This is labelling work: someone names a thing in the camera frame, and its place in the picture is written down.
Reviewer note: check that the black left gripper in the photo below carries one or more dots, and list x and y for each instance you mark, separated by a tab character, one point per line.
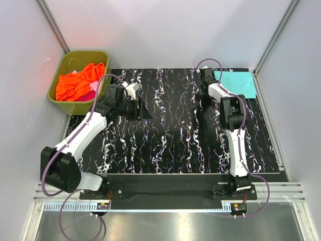
141	113

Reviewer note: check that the turquoise t-shirt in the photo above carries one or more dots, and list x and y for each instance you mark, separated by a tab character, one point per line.
239	83

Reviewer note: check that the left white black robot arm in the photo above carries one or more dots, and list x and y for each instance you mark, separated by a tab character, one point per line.
59	166

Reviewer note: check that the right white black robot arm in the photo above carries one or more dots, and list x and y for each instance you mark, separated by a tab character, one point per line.
233	122

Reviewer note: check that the magenta t-shirt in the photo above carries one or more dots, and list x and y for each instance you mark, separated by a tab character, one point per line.
87	97

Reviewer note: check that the light pink t-shirt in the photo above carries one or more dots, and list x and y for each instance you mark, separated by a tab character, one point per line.
92	85

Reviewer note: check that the black marble pattern mat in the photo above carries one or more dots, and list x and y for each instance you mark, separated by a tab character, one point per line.
183	136

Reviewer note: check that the orange t-shirt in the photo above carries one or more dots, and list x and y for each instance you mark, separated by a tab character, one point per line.
72	86

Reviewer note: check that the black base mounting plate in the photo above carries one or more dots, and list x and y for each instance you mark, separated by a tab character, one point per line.
167	188

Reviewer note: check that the olive green plastic bin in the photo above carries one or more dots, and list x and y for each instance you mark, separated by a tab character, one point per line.
77	60

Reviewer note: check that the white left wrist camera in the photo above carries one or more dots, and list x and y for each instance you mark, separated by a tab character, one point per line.
131	89

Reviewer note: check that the slotted aluminium rail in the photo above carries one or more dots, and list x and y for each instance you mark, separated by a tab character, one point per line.
117	206

